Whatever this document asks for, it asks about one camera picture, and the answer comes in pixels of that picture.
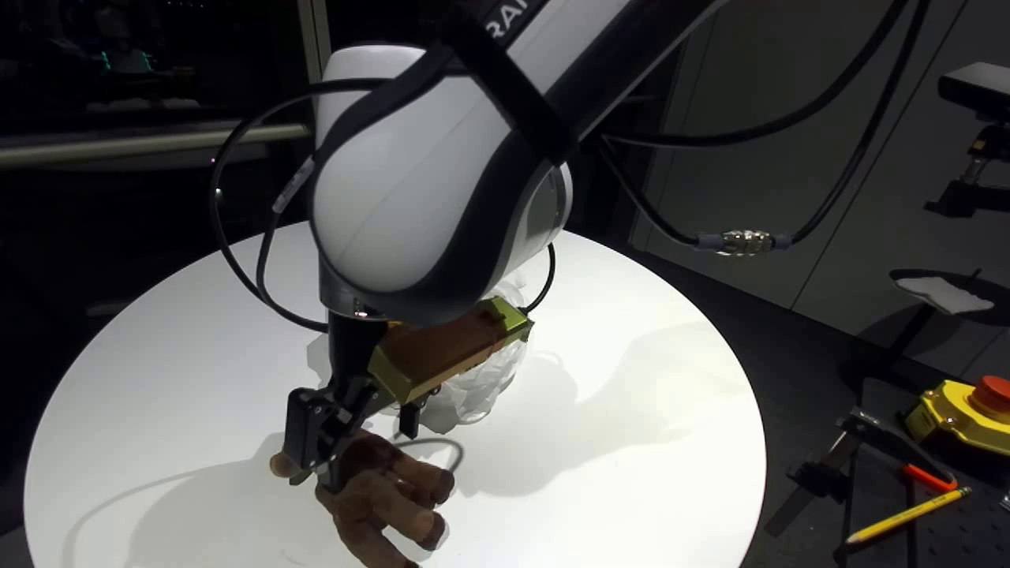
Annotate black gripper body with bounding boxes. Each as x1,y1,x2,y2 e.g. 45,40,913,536
320,314,389,447

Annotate yellow emergency stop box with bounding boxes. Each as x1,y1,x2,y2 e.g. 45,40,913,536
905,374,1010,458

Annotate yellow pencil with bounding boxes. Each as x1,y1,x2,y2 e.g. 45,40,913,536
842,485,972,545

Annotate clear plastic bag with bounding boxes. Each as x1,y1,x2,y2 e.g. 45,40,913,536
367,249,556,433

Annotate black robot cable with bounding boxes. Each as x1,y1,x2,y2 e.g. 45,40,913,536
205,74,391,336

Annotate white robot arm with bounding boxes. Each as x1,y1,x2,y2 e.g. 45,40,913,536
280,0,725,480

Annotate orange handled black clamp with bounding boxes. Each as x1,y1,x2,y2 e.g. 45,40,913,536
842,409,956,485

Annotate brown teddy bear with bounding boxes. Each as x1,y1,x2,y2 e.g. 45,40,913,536
317,433,453,568

